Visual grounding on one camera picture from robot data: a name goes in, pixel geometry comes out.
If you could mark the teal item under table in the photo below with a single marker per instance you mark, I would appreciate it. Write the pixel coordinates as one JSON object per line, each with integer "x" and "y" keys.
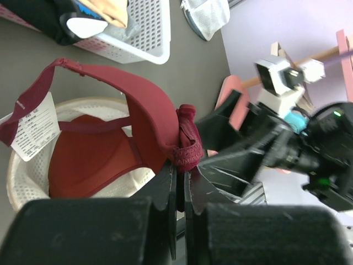
{"x": 297, "y": 119}

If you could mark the dark red bra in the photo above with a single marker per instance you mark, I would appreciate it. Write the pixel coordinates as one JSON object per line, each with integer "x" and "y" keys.
{"x": 91, "y": 153}

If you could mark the beige folded garment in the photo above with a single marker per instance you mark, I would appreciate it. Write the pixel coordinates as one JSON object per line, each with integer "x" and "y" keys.
{"x": 112, "y": 11}

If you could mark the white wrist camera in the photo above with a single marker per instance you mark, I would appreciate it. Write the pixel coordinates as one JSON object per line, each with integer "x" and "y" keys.
{"x": 283, "y": 84}

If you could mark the white perforated plastic basket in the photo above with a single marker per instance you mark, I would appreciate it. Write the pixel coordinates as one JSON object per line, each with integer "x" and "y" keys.
{"x": 151, "y": 44}

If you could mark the grey garment in basket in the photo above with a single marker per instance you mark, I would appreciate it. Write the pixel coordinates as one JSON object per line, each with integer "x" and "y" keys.
{"x": 124, "y": 34}

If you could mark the black white sock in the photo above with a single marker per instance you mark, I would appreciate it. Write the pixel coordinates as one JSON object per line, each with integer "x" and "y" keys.
{"x": 67, "y": 22}

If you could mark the pink two-tier side table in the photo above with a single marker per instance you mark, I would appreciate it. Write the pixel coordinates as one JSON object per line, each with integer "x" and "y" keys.
{"x": 322, "y": 148}

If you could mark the white bra care label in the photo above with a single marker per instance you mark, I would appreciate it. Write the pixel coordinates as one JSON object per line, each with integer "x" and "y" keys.
{"x": 36, "y": 130}

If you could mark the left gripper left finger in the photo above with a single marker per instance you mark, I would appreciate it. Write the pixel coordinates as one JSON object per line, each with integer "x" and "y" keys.
{"x": 140, "y": 229}

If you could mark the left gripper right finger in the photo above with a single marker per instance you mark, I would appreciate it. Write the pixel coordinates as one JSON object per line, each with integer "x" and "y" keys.
{"x": 218, "y": 231}

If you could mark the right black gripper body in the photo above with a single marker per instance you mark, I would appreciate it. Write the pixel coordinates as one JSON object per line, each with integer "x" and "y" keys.
{"x": 269, "y": 141}

